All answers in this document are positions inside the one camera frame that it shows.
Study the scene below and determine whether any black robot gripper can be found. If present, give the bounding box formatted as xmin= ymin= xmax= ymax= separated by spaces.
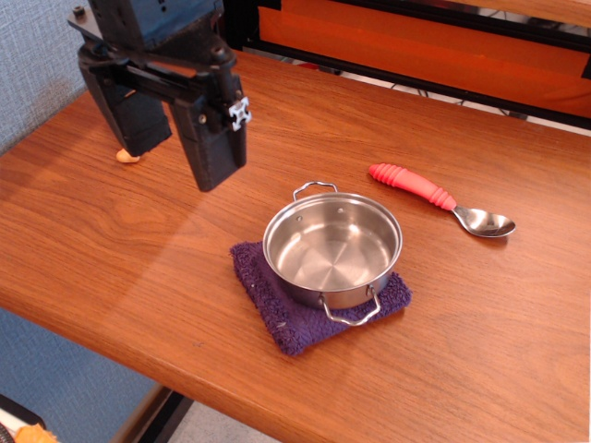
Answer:
xmin=68 ymin=1 xmax=252 ymax=192

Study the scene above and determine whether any red handled metal spoon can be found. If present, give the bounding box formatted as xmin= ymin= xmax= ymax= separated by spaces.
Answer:
xmin=368 ymin=163 xmax=516 ymax=238

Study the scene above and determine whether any toy chicken drumstick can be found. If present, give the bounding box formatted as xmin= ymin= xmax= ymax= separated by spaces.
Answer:
xmin=115 ymin=149 xmax=140 ymax=164

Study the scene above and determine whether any stainless steel pot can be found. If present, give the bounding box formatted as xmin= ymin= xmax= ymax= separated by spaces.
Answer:
xmin=262 ymin=181 xmax=403 ymax=327

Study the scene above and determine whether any purple towel cloth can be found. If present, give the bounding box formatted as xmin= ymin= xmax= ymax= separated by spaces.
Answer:
xmin=230 ymin=242 xmax=412 ymax=356

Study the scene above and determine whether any orange object bottom corner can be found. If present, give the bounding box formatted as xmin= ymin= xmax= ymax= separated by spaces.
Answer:
xmin=14 ymin=424 xmax=58 ymax=443

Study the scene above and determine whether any orange panel black frame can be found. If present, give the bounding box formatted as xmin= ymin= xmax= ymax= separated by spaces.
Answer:
xmin=224 ymin=1 xmax=590 ymax=128

